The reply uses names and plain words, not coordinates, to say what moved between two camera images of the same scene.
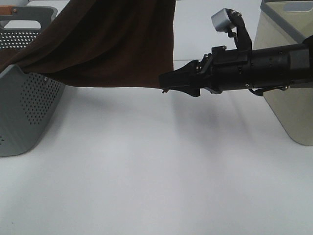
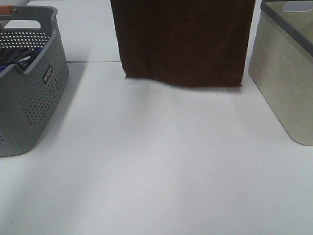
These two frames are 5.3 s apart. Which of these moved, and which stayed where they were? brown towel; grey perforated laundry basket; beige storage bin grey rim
Moved: brown towel
Stayed: grey perforated laundry basket; beige storage bin grey rim
